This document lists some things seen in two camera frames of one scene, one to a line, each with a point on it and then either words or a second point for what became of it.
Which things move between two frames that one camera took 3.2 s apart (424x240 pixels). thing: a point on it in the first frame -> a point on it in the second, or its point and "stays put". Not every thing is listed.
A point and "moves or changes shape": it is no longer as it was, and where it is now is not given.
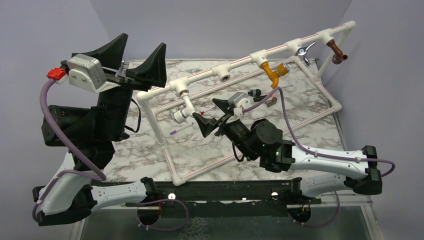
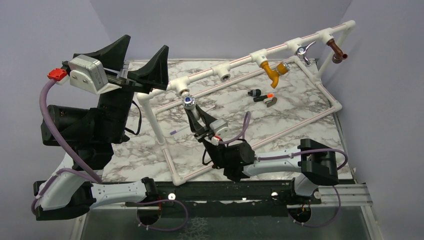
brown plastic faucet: (338, 56) stays put
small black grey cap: (255, 92) stays put
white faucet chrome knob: (181, 116) moves or changes shape
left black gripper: (152, 72) stays put
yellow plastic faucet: (282, 69) stays put
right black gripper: (208, 126) -> (197, 127)
